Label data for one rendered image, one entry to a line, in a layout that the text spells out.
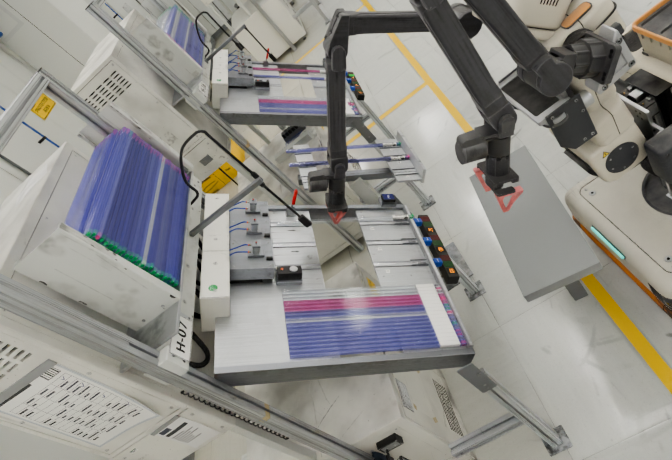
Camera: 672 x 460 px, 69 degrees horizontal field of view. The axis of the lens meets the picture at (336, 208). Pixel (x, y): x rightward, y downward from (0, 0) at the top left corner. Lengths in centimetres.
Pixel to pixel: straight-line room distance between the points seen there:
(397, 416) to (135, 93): 175
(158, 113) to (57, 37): 214
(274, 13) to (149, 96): 370
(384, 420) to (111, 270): 95
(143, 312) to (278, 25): 501
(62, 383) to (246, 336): 44
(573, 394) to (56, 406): 170
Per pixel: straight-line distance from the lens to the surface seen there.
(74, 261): 121
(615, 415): 209
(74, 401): 141
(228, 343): 139
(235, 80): 274
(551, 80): 118
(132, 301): 128
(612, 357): 216
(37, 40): 458
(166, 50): 247
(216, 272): 146
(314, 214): 184
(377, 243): 173
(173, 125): 251
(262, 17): 600
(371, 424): 171
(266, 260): 152
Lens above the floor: 196
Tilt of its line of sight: 35 degrees down
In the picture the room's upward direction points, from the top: 47 degrees counter-clockwise
